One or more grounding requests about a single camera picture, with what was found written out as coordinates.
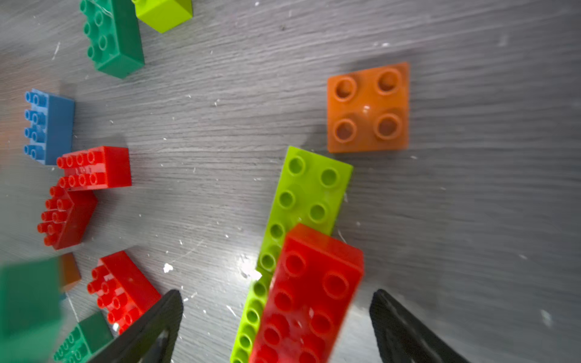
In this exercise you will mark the red lego brick tilted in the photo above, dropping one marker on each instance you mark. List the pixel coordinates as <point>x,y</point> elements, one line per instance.
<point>66,217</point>

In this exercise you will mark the orange small lego right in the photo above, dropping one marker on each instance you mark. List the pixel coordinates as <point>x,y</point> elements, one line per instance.
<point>368,110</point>

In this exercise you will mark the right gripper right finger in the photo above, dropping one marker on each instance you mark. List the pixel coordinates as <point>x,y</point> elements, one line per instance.
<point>401,337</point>

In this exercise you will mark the red lego brick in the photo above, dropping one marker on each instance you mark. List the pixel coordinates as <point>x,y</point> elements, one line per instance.
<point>314,283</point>
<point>96,168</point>
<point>122,289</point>
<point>66,217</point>

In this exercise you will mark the orange small lego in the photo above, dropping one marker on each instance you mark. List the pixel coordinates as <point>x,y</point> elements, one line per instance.
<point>70,273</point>
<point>368,110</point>

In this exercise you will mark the orange small lego left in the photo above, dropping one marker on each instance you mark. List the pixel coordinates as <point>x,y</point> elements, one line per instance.
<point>70,273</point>

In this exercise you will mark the lime lego brick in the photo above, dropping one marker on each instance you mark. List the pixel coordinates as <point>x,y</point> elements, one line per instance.
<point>163,15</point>
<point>310,191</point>
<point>250,320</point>

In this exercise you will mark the dark green lego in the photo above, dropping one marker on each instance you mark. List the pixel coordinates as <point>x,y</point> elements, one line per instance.
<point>31,316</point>
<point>113,32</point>
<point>88,337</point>

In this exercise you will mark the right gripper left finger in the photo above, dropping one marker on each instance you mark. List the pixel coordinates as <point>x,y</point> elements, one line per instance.
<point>152,338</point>

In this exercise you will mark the blue lego brick upper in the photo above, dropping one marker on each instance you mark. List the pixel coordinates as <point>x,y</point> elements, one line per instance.
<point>50,132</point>

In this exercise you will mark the red lego brick top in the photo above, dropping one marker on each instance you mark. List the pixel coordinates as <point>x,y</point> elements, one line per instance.
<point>96,168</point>

